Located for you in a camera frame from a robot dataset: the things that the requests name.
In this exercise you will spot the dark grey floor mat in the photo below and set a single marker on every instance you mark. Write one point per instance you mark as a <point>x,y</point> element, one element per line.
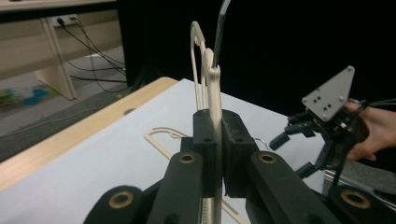
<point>62,124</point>

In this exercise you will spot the black curtain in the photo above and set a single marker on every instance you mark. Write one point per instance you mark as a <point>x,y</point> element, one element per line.
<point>280,37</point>

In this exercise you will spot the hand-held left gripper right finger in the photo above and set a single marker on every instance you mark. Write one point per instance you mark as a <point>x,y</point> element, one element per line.
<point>238,155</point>

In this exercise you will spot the pile of cream hangers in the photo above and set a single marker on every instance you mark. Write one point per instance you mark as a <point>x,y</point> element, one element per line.
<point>214,93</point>

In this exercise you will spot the beige wooden desk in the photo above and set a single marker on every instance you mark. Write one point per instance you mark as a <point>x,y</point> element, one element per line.
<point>25,56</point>

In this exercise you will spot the small colourful plastic pieces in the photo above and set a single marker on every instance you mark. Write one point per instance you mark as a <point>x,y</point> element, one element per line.
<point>28,95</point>

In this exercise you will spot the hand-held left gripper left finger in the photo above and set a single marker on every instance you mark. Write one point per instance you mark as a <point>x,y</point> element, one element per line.
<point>205,155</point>

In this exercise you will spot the white wall power outlet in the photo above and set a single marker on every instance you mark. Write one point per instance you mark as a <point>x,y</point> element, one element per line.
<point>62,20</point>

